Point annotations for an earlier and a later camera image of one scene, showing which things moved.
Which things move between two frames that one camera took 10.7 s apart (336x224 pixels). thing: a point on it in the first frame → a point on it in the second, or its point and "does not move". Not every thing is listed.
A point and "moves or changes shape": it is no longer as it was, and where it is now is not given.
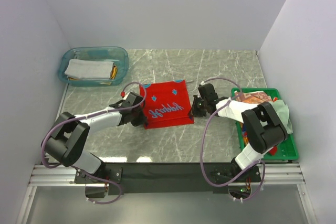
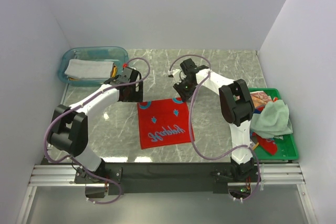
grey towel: (89, 69) does not move
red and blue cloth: (167, 104) moves or changes shape
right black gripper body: (199, 108) → (184, 88)
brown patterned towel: (253, 97) does not move
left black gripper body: (138, 116) → (134, 96)
